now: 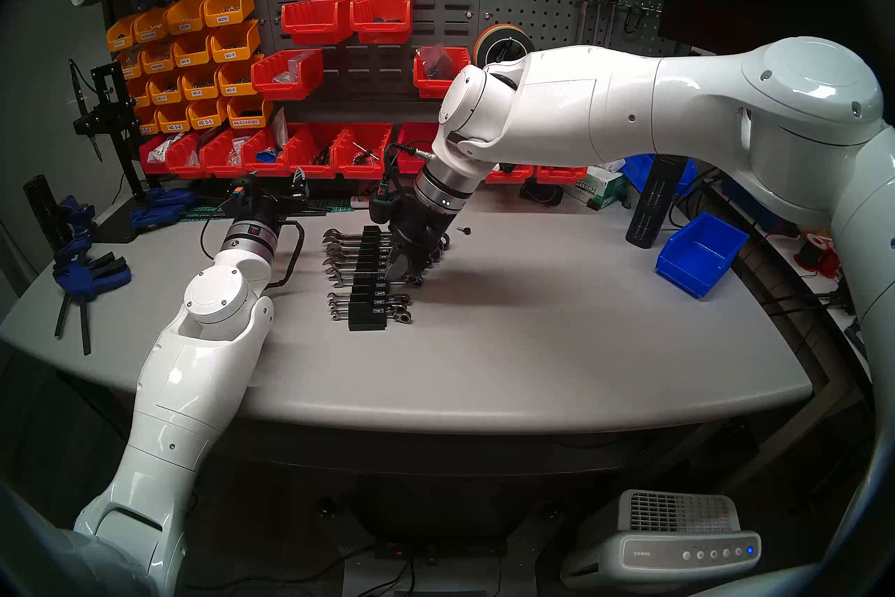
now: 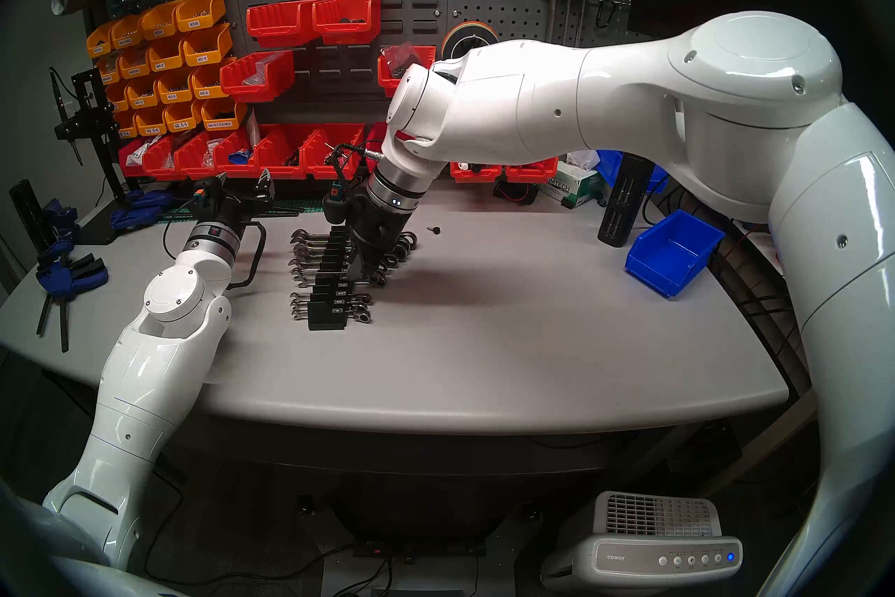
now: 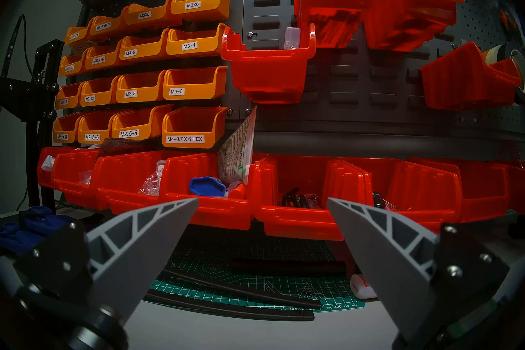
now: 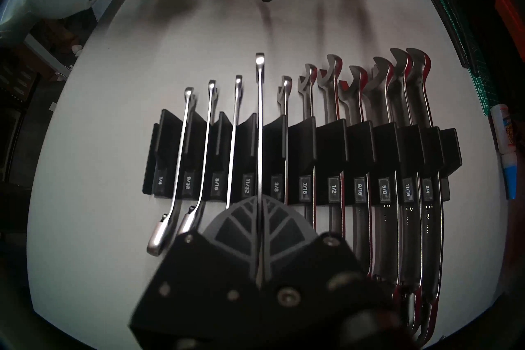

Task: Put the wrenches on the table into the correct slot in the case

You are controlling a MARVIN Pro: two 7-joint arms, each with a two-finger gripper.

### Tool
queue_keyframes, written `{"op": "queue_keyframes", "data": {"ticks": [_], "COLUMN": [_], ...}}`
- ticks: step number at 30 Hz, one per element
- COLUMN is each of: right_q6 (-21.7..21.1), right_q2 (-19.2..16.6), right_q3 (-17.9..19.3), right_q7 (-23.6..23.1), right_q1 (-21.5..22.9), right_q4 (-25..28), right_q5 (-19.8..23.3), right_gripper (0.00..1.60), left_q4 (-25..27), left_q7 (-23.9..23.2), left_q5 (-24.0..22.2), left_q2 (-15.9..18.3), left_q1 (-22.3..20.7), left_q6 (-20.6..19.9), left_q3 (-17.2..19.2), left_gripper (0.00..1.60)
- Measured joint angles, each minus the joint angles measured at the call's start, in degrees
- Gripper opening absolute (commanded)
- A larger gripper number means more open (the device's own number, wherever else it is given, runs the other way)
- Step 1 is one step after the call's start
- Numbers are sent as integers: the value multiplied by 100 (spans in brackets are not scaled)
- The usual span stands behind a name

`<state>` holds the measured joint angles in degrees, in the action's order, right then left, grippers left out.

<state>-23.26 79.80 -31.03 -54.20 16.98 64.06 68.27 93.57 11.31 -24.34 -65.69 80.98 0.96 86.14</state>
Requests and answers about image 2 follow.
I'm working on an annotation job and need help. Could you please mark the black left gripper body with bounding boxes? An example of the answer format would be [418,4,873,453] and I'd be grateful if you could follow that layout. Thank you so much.
[217,180,273,228]

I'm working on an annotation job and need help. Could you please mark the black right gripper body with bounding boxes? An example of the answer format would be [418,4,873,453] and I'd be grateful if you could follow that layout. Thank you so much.
[346,186,417,261]

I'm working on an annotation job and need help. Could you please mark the red plastic storage bin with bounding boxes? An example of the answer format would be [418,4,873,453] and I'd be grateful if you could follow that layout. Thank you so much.
[173,133,221,179]
[246,1,319,49]
[117,140,151,178]
[311,0,382,46]
[450,162,504,184]
[255,124,312,180]
[378,45,436,99]
[505,157,560,184]
[142,136,179,180]
[212,128,263,178]
[365,122,392,175]
[220,50,296,104]
[301,123,366,180]

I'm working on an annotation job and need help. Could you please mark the green cutting mat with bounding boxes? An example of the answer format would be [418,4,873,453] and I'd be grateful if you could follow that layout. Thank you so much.
[157,200,322,222]

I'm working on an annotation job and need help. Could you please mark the black wrench holder rack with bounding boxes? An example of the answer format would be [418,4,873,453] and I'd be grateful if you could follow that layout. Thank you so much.
[308,226,350,331]

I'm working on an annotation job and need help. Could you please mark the orange-yellow bin M4-0.7 HEX label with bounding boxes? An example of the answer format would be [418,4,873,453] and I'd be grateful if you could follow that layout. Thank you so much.
[201,98,249,133]

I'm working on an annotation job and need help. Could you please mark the blue clamp pile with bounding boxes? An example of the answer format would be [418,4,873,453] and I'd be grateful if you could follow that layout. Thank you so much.
[110,189,176,233]

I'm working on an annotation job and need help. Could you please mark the orange-yellow bin M2.5-5 label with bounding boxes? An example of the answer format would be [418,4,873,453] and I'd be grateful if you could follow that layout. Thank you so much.
[162,102,207,135]

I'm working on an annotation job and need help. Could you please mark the orange-yellow bin M3-6 label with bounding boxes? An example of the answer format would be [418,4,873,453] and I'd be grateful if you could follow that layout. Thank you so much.
[189,61,235,101]

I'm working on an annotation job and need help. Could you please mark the orange-yellow bin M2.5-6 label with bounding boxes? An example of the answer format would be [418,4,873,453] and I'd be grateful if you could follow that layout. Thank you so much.
[133,107,170,138]

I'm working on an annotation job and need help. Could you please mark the orange-yellow bin M3-8 label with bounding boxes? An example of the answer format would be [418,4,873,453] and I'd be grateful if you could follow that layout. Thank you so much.
[155,71,196,105]

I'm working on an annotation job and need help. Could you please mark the black electronic gadget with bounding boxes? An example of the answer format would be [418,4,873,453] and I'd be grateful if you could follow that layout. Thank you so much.
[493,179,539,206]

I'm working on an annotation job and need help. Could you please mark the orange-yellow bin M3-4 label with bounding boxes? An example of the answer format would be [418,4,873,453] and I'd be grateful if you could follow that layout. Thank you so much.
[180,23,234,67]

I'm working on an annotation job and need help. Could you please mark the orange-yellow bin M3-12 label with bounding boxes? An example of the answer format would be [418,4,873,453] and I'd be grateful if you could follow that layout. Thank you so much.
[126,77,162,110]

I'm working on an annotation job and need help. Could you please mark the orange-yellow bin M4-6 label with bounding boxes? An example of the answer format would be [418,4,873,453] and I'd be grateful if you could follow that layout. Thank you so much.
[145,36,188,73]

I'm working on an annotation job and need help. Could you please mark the orange-yellow bin M4X4X6 label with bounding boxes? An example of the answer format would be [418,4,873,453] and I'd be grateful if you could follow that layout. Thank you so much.
[117,47,153,80]

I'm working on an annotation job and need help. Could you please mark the black metal stand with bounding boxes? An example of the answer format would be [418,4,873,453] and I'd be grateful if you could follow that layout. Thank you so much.
[49,67,130,205]

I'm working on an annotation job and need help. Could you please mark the orange-yellow bin M3X6 label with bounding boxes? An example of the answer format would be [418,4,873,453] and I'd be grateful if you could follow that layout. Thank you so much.
[175,0,227,33]

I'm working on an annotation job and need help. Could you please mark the blue spring clamp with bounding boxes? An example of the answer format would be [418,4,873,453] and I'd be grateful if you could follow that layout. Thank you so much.
[38,197,81,268]

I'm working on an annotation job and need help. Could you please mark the blue black bar clamp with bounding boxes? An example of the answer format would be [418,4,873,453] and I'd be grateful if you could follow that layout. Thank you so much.
[35,253,109,351]

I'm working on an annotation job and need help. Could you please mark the Kimtech wipes box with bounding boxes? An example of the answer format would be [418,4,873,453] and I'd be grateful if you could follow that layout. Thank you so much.
[545,149,608,209]

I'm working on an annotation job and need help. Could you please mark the orange-yellow bin M3X8 BAD label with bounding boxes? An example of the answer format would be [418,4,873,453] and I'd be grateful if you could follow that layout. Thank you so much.
[110,13,148,49]

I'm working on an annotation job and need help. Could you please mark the orange-yellow bin M3X5X4 label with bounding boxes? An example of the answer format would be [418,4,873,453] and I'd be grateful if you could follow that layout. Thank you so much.
[86,21,118,59]

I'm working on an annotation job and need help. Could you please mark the stacked tape rolls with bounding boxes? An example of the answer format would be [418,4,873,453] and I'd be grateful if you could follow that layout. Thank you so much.
[442,21,501,56]

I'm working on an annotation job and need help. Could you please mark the black cylinder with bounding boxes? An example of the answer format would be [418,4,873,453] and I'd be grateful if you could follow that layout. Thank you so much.
[8,179,57,254]

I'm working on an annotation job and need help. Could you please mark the blue plastic bin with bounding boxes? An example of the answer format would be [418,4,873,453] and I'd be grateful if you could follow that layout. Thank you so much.
[624,209,726,299]
[596,149,671,194]

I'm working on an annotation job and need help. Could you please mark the black spray bottle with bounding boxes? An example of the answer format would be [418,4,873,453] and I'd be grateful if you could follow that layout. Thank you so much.
[598,153,654,248]

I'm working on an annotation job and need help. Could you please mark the black power strip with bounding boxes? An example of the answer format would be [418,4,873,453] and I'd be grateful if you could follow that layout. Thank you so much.
[353,536,487,560]

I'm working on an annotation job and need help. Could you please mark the white Coway air purifier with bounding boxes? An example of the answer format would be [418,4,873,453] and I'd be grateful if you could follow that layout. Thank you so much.
[540,491,743,593]

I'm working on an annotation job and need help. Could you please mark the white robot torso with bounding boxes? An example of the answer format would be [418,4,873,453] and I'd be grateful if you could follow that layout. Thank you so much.
[0,477,182,597]

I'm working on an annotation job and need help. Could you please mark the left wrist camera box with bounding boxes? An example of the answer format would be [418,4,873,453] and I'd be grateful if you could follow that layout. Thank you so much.
[190,176,223,215]

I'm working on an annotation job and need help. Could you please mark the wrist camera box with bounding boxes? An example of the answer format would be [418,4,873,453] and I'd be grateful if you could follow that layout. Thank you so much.
[190,176,223,215]
[323,182,350,224]

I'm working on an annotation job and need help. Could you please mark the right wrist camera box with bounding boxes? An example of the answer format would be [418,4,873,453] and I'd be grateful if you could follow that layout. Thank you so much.
[323,182,350,224]

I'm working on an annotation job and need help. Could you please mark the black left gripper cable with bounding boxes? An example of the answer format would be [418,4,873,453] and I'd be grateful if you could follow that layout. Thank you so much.
[227,219,268,289]

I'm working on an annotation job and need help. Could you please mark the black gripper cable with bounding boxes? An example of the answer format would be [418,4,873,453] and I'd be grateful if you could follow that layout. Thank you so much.
[227,219,268,289]
[325,142,385,184]

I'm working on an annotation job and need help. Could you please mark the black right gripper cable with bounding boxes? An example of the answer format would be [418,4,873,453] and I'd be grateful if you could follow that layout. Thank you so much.
[325,142,385,184]

